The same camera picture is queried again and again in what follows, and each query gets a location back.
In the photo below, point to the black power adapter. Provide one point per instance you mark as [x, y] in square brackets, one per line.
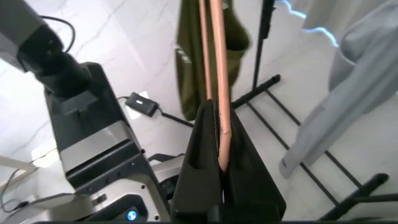
[141, 104]

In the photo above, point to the white curtain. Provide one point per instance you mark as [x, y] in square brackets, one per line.
[326, 12]

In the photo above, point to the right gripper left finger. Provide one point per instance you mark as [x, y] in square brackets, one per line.
[199, 186]

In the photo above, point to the green garment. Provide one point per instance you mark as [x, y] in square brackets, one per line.
[189, 77]

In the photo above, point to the pink clothes hanger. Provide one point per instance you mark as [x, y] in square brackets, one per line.
[222, 77]

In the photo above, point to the pale grey shorts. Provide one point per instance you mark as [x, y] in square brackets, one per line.
[357, 77]

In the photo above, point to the black clothes rack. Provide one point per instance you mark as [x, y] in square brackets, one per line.
[264, 31]

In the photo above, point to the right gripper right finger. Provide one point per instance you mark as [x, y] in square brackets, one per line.
[252, 193]

